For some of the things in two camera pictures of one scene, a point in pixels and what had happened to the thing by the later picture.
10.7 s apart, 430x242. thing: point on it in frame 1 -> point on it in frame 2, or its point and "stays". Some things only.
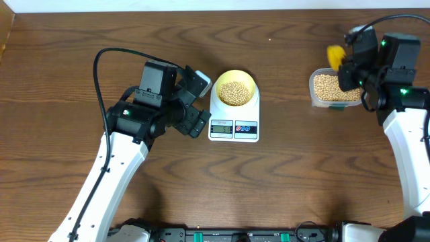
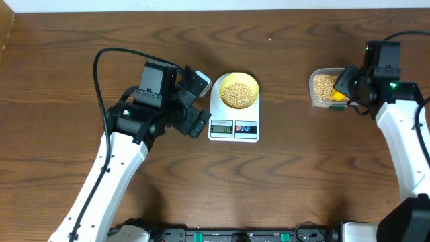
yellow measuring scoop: [336, 54] -> [337, 96]
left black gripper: [203, 119] stays
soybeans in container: [327, 88] stays
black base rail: [240, 234] stays
